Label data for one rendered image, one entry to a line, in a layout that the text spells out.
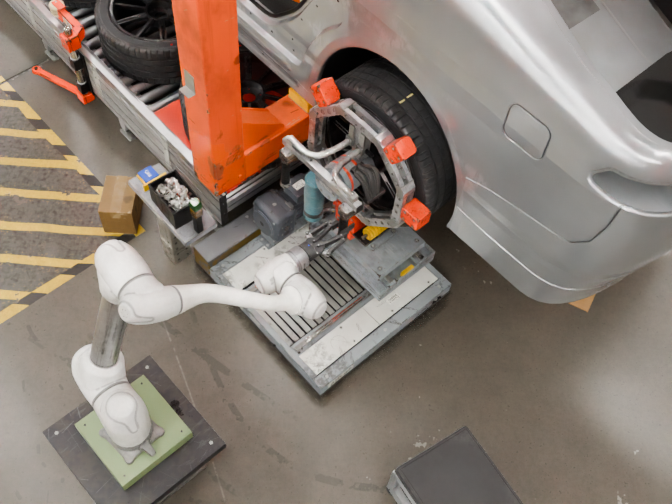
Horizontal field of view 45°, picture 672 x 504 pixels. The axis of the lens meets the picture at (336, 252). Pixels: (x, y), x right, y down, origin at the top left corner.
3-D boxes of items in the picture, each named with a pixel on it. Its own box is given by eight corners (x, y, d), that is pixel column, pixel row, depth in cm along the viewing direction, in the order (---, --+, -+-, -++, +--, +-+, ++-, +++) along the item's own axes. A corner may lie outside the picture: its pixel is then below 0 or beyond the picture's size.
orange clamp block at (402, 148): (405, 155, 299) (418, 150, 291) (390, 165, 296) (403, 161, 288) (396, 138, 298) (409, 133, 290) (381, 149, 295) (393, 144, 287)
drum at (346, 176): (375, 182, 326) (379, 160, 314) (335, 209, 317) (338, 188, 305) (351, 161, 331) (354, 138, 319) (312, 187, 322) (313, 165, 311)
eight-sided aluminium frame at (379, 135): (403, 242, 335) (423, 159, 290) (391, 251, 333) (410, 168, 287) (316, 162, 355) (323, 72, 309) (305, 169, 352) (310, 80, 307)
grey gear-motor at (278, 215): (340, 218, 401) (345, 174, 371) (274, 264, 384) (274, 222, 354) (316, 195, 407) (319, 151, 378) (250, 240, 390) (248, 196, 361)
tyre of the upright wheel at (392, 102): (496, 191, 310) (415, 36, 296) (454, 223, 301) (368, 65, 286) (405, 206, 369) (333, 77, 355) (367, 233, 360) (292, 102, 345)
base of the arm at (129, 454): (135, 473, 299) (133, 468, 295) (97, 433, 306) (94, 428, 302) (173, 439, 307) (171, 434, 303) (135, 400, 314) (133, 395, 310)
